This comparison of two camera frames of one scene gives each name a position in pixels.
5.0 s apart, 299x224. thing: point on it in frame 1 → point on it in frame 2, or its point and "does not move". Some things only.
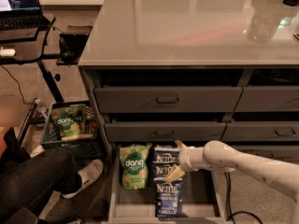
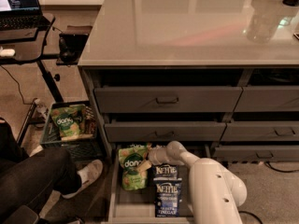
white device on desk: (7, 52) does not move
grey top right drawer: (268, 99) does not move
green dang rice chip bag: (135, 165) does not move
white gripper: (185, 160) → (154, 156)
